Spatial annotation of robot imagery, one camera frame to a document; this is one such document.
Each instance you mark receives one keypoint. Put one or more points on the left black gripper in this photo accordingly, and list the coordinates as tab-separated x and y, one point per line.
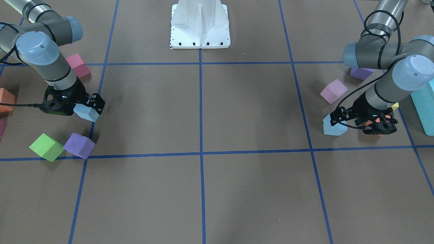
361	107

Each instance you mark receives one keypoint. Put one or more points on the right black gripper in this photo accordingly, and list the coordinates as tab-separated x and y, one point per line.
78	92

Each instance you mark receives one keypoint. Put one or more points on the light blue block arm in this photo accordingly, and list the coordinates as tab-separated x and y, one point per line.
336	130
86	112

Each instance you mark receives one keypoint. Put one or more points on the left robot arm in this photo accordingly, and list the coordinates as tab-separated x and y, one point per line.
408	67

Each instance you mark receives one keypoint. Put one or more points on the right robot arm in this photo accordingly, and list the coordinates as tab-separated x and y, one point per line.
37	45

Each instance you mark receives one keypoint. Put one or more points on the light pink foam block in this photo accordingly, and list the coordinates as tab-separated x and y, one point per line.
333	91

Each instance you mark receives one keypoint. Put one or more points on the orange foam block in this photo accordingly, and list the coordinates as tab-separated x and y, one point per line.
7	98
369	123

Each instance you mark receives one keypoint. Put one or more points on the purple foam block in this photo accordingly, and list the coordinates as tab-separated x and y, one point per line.
361	73
79	145

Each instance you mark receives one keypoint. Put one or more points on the yellow foam block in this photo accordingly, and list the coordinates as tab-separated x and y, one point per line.
395	106

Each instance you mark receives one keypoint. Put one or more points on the green foam block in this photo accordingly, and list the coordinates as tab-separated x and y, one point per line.
47	148

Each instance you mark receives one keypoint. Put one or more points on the blue plastic bin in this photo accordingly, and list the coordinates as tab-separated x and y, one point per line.
423	100

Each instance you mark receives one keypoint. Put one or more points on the dark pink foam block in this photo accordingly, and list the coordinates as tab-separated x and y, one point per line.
2	128

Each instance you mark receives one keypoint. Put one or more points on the magenta foam block near pedestal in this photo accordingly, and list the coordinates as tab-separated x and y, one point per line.
78	65

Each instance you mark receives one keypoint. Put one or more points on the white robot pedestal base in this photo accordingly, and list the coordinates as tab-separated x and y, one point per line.
200	24

